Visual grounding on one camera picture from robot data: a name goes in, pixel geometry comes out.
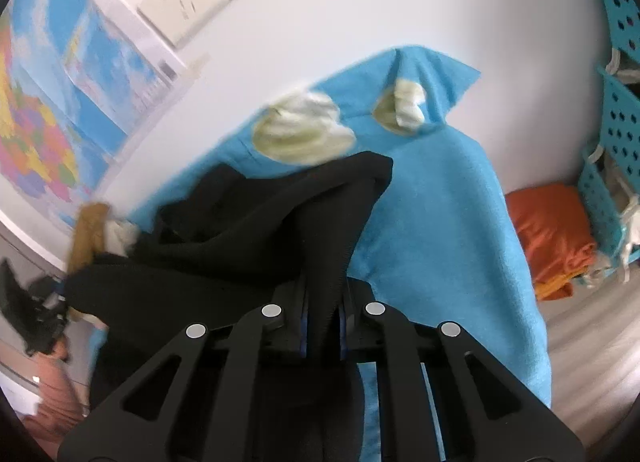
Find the white crumpled cloth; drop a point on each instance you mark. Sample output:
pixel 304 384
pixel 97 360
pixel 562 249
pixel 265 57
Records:
pixel 629 222

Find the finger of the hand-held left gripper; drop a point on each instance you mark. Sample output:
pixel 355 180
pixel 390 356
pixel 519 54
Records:
pixel 56 298

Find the person's left forearm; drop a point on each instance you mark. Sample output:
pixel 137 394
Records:
pixel 52 392

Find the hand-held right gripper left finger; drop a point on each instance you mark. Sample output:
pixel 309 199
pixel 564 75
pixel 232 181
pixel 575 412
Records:
pixel 303 337

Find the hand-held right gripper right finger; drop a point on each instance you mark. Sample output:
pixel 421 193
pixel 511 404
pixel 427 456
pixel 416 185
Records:
pixel 343 337

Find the large black garment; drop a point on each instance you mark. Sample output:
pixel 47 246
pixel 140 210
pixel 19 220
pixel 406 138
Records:
pixel 250 222

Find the orange folded cloth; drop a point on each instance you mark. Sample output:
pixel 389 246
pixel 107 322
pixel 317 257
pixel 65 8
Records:
pixel 550 237

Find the tan brown cloth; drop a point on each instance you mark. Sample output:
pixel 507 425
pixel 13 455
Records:
pixel 90 232

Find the world map wall poster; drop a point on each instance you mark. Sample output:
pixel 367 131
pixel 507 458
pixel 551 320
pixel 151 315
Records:
pixel 50 142

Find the blue perforated plastic basket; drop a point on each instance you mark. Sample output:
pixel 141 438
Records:
pixel 617 2
pixel 622 122
pixel 597 212

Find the blue flower print bedsheet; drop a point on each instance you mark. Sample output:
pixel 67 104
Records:
pixel 440 222

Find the cream white pillow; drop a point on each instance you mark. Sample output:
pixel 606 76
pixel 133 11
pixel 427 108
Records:
pixel 120 234

